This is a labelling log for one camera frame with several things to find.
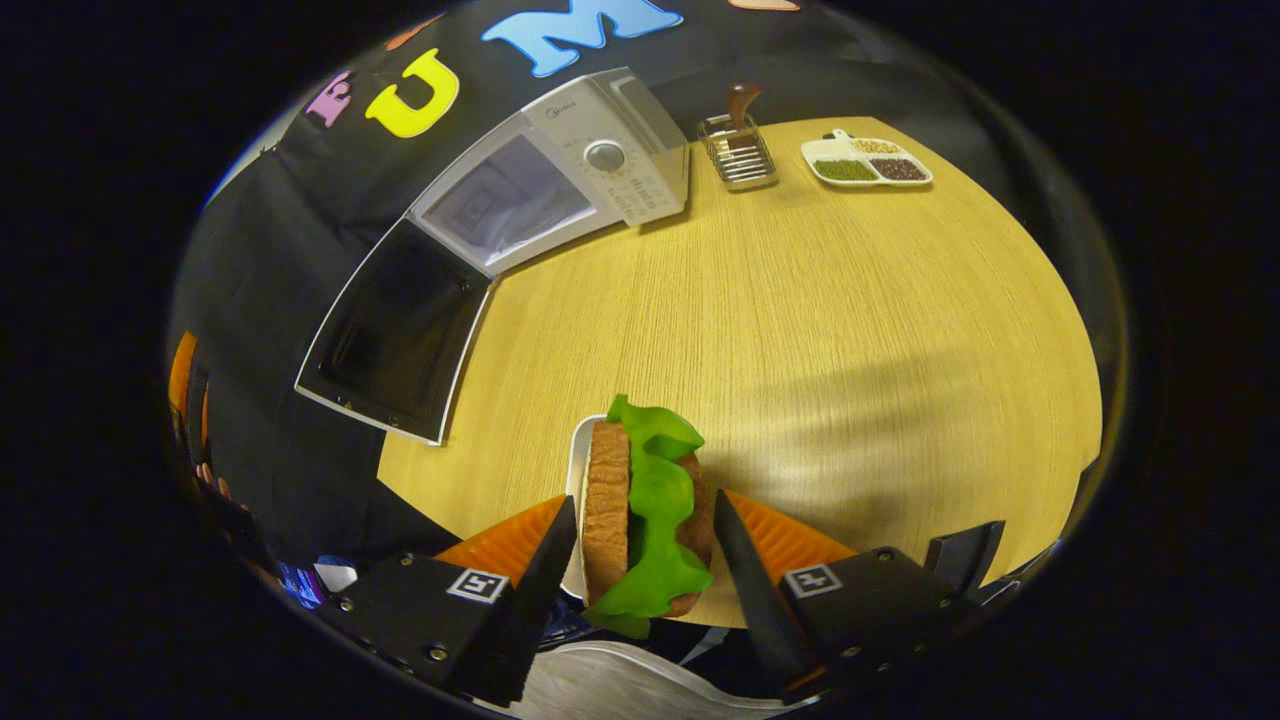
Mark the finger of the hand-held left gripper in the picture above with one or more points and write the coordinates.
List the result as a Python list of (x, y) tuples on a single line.
[(182, 380)]

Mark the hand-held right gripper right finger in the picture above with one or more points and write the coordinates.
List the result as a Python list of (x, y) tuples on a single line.
[(760, 610)]

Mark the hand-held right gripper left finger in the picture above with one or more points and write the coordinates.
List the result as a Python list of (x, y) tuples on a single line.
[(535, 610)]

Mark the lettuce sandwich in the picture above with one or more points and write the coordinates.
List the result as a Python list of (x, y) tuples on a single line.
[(655, 500)]

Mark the white microwave oven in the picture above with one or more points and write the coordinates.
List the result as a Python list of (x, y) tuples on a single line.
[(600, 150)]

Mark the person's white clothing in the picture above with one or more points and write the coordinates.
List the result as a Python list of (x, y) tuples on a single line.
[(620, 685)]

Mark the white plate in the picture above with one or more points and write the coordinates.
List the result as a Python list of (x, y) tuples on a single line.
[(577, 470)]

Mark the white divided grain dish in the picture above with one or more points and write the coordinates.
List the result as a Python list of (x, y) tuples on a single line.
[(865, 160)]

